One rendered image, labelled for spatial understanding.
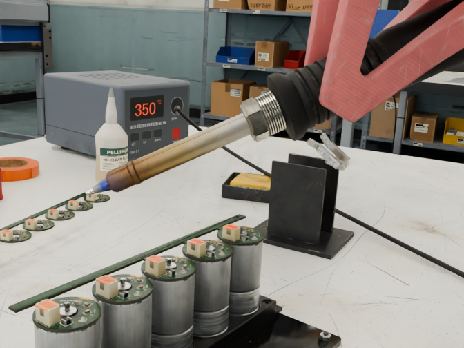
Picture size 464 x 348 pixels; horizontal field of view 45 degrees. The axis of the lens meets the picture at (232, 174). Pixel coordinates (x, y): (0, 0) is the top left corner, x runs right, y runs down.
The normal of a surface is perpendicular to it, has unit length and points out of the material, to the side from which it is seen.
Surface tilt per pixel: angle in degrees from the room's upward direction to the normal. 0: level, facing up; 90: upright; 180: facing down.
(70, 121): 90
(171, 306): 90
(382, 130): 88
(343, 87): 99
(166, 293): 90
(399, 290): 0
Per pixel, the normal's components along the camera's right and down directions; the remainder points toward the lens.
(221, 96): -0.35, 0.24
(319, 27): 0.17, 0.22
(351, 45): 0.05, 0.41
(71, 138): -0.63, 0.18
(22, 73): 0.90, 0.16
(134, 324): 0.51, 0.25
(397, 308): 0.05, -0.96
